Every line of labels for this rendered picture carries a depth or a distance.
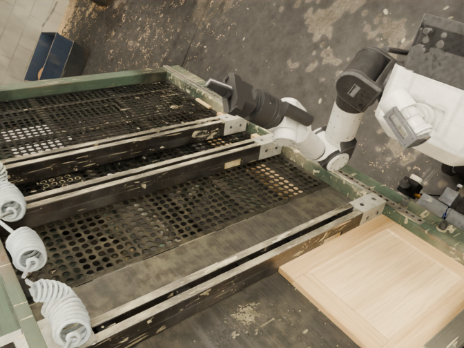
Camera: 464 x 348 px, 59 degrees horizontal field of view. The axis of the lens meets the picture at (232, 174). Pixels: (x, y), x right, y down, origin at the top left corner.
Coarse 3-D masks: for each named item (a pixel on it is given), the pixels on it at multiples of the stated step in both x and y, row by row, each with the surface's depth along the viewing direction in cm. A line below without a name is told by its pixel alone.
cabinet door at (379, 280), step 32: (384, 224) 135; (320, 256) 119; (352, 256) 121; (384, 256) 122; (416, 256) 124; (448, 256) 125; (320, 288) 108; (352, 288) 110; (384, 288) 111; (416, 288) 112; (448, 288) 114; (352, 320) 100; (384, 320) 102; (416, 320) 102; (448, 320) 104
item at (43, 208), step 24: (240, 144) 161; (264, 144) 164; (0, 168) 106; (144, 168) 138; (168, 168) 140; (192, 168) 146; (216, 168) 153; (48, 192) 121; (72, 192) 122; (96, 192) 125; (120, 192) 131; (144, 192) 137; (24, 216) 114; (48, 216) 119
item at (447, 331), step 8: (456, 320) 101; (448, 328) 99; (456, 328) 99; (440, 336) 96; (448, 336) 97; (456, 336) 97; (432, 344) 94; (440, 344) 95; (448, 344) 95; (456, 344) 95
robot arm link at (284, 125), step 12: (276, 108) 105; (288, 108) 104; (300, 108) 107; (276, 120) 106; (288, 120) 108; (300, 120) 107; (312, 120) 108; (276, 132) 109; (288, 132) 108; (276, 144) 113; (288, 144) 112
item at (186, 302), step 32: (320, 224) 125; (352, 224) 130; (256, 256) 111; (288, 256) 114; (32, 288) 72; (64, 288) 74; (160, 288) 95; (192, 288) 96; (224, 288) 101; (96, 320) 86; (128, 320) 87; (160, 320) 91
